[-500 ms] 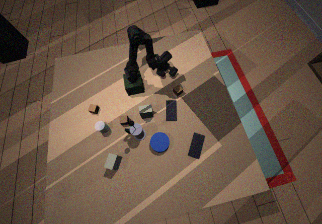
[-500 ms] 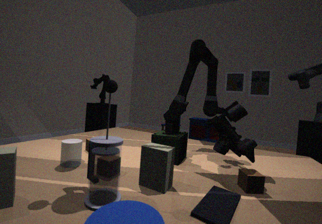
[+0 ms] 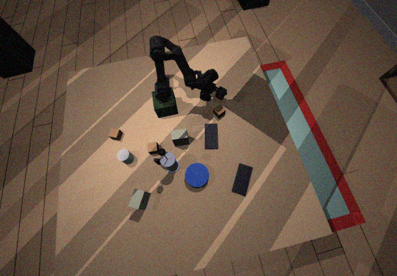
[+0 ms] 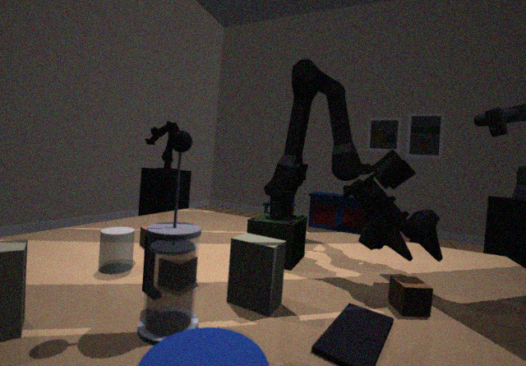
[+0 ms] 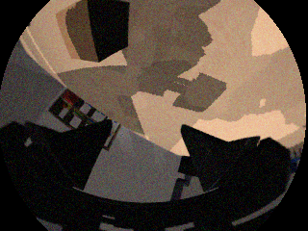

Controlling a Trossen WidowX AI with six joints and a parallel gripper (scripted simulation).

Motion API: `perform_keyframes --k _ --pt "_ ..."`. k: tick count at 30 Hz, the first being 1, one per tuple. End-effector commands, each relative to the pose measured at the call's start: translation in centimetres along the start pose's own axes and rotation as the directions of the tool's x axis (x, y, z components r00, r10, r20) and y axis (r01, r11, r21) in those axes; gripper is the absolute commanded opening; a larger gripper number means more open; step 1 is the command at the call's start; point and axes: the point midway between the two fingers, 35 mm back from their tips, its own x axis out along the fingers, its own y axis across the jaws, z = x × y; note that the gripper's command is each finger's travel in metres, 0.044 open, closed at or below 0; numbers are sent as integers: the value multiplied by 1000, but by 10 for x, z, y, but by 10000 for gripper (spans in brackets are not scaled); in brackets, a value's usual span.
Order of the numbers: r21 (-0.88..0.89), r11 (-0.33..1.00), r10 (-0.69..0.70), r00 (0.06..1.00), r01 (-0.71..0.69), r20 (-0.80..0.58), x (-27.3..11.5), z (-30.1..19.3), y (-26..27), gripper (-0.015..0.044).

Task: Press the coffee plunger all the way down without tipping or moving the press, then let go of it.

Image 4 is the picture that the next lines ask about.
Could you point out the french press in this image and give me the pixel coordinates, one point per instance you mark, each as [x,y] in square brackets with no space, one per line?
[170,269]

